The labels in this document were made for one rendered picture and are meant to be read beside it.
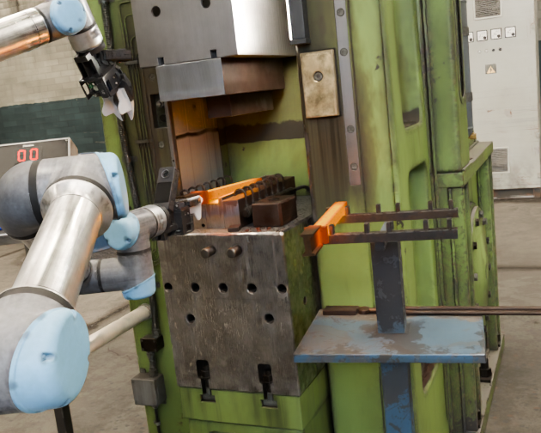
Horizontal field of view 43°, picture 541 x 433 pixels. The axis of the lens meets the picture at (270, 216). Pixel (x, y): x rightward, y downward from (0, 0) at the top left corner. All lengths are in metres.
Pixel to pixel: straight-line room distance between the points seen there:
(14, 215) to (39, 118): 8.88
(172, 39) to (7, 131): 8.70
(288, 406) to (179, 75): 0.93
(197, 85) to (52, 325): 1.13
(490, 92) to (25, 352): 6.34
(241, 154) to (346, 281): 0.66
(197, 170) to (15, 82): 8.24
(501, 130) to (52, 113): 5.93
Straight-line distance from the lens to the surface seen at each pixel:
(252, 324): 1.85
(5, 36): 1.46
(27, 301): 0.88
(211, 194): 1.84
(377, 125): 1.83
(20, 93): 10.27
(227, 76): 1.84
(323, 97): 1.84
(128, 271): 1.53
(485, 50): 6.92
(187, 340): 1.96
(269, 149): 2.30
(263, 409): 1.94
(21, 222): 1.22
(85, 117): 9.59
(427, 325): 1.62
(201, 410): 2.04
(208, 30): 1.84
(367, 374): 2.01
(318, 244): 1.39
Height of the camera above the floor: 1.26
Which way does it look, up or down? 10 degrees down
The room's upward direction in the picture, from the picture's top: 6 degrees counter-clockwise
